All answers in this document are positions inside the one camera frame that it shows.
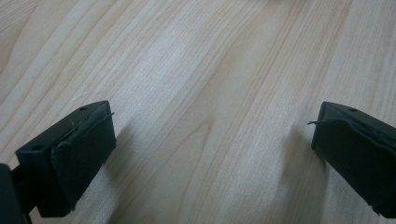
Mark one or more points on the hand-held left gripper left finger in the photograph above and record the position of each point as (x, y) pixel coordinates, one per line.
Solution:
(68, 155)

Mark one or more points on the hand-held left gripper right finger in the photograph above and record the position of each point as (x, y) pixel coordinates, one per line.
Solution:
(358, 152)

